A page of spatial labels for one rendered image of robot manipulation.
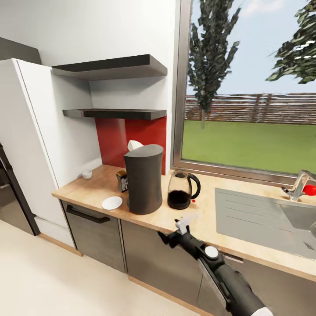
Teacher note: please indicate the paper coffee filter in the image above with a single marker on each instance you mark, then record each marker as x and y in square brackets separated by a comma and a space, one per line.
[134, 145]

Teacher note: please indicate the coffee cup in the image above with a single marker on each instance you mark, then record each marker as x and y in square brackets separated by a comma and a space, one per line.
[87, 174]

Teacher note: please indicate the electric kettle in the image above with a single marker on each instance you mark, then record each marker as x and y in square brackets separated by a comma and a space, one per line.
[180, 189]

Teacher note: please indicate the saucer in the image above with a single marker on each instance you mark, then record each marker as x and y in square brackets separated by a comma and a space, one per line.
[112, 202]

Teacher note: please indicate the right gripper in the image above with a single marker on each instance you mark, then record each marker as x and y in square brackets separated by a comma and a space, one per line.
[176, 238]

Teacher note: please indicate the shelf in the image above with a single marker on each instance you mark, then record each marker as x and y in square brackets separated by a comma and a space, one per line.
[139, 66]
[142, 114]

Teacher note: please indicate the bottle of coffee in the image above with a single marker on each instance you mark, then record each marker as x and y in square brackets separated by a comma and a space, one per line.
[122, 181]

